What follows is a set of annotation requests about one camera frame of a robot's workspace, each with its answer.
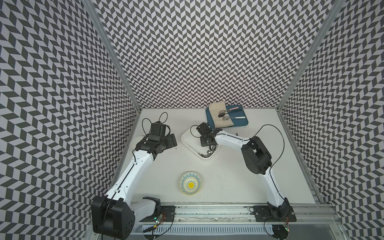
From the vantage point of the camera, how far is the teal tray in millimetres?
1109

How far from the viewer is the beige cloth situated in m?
1.11

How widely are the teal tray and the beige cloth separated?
0.05ft
